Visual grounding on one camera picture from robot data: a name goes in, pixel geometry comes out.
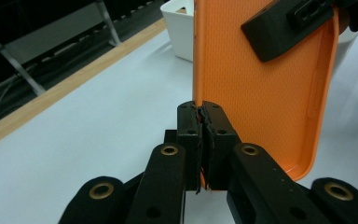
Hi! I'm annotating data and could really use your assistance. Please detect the white plastic storage tray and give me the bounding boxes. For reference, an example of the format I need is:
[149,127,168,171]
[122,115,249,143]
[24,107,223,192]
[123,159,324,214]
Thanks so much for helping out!
[160,0,358,68]

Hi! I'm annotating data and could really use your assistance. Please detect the grey metal stand frame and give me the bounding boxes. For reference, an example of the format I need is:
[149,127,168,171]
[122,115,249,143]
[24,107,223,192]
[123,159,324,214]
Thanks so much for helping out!
[0,0,122,97]

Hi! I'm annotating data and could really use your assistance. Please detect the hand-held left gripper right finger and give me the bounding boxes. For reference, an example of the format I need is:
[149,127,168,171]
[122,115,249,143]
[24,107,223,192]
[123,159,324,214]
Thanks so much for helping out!
[201,100,242,191]

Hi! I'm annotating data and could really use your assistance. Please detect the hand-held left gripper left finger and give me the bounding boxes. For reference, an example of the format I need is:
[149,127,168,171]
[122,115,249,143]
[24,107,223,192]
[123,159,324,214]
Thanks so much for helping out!
[176,100,204,195]

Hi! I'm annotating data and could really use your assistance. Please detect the black floor cables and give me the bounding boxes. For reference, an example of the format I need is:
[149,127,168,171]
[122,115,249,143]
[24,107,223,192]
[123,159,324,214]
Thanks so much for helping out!
[0,66,49,129]

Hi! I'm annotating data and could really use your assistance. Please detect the white table cover sheet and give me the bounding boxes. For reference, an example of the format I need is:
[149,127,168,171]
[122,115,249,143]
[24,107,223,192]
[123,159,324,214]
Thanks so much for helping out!
[0,24,358,224]

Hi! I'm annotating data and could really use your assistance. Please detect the orange plastic tray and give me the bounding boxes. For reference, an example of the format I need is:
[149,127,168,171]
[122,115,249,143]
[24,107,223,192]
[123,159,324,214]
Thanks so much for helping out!
[192,0,340,182]

